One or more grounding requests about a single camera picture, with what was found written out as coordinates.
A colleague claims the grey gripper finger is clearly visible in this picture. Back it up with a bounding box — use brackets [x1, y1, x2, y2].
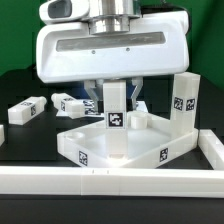
[126, 77, 143, 110]
[84, 79, 104, 113]

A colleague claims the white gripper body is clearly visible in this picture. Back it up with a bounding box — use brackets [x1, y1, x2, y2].
[36, 11, 189, 83]

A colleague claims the white desk top tray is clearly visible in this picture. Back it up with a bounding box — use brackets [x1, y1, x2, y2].
[57, 111, 198, 168]

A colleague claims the AprilTag marker sheet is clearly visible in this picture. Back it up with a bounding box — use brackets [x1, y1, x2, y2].
[56, 99, 148, 117]

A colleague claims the white right obstacle bar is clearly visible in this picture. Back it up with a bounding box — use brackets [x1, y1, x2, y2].
[198, 129, 224, 170]

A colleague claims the white obstacle bar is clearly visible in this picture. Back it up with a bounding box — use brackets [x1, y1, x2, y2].
[198, 129, 224, 170]
[0, 125, 5, 146]
[0, 166, 224, 198]

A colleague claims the white left obstacle bar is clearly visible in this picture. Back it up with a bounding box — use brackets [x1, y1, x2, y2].
[0, 125, 5, 146]

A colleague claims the white front obstacle bar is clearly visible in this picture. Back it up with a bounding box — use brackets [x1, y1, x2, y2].
[0, 166, 224, 198]

